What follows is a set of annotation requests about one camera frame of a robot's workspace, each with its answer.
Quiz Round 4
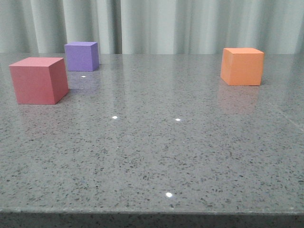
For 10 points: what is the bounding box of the orange foam cube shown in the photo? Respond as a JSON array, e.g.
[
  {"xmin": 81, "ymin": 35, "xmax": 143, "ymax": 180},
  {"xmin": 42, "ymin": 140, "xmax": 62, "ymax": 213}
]
[{"xmin": 220, "ymin": 47, "xmax": 265, "ymax": 86}]

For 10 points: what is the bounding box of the purple foam cube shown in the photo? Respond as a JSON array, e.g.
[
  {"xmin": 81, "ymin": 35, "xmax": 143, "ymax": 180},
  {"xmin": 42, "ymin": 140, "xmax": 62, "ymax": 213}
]
[{"xmin": 65, "ymin": 42, "xmax": 99, "ymax": 72}]

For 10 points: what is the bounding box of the red foam cube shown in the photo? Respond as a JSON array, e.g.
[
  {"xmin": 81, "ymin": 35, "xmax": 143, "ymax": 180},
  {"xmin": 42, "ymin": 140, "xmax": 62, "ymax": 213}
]
[{"xmin": 9, "ymin": 57, "xmax": 68, "ymax": 105}]

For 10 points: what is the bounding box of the pale green curtain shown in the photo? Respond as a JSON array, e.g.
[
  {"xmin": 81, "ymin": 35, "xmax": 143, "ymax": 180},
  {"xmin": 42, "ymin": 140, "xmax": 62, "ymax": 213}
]
[{"xmin": 0, "ymin": 0, "xmax": 304, "ymax": 54}]

